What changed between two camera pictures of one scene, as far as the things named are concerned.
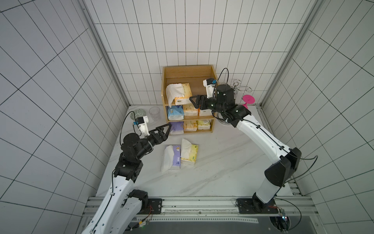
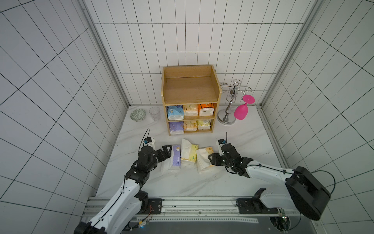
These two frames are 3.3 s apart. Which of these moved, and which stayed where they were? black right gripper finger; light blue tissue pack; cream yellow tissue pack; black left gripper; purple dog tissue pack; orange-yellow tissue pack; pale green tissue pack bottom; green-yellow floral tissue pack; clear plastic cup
Moved: orange-yellow tissue pack; black left gripper; black right gripper finger
Stayed: purple dog tissue pack; green-yellow floral tissue pack; light blue tissue pack; pale green tissue pack bottom; clear plastic cup; cream yellow tissue pack
